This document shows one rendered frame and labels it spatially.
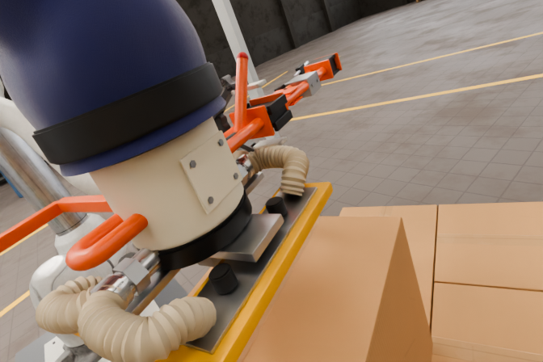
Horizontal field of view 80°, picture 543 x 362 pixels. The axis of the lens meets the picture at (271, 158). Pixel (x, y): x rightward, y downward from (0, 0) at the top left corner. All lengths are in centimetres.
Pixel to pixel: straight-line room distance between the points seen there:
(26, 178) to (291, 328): 86
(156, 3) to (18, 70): 15
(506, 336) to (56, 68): 103
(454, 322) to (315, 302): 53
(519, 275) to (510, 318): 15
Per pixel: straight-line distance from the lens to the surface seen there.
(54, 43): 36
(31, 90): 39
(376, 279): 62
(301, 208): 49
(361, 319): 57
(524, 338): 105
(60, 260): 107
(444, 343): 103
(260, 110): 59
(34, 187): 116
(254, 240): 42
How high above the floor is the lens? 138
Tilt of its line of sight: 21 degrees down
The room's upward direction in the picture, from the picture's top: 21 degrees counter-clockwise
